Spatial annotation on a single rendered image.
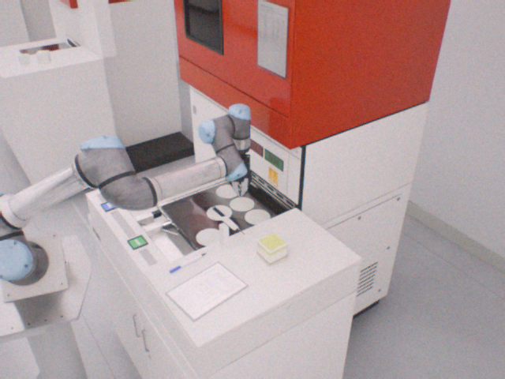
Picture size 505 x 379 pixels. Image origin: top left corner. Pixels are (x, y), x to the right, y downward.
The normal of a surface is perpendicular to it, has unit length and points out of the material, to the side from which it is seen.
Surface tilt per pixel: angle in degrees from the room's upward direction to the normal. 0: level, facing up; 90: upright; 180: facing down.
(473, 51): 90
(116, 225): 0
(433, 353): 0
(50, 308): 0
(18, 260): 53
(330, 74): 90
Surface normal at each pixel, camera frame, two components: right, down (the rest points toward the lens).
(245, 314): 0.00, -0.83
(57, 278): 0.22, -0.19
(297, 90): 0.57, 0.46
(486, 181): -0.82, 0.32
